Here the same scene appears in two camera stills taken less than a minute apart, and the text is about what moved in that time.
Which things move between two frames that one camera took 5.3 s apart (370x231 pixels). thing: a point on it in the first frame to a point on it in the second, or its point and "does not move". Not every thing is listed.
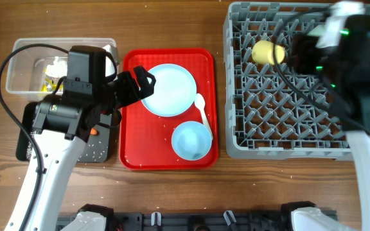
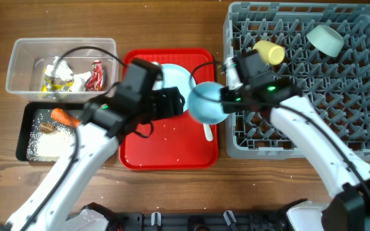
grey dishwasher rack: [277, 111] does not move
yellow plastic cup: [263, 52] does not move
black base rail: [202, 221] does not move
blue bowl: [191, 140] to [205, 103]
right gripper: [302, 48] to [225, 94]
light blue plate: [174, 90] does not move
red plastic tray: [146, 137] does not move
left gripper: [124, 88] to [175, 101]
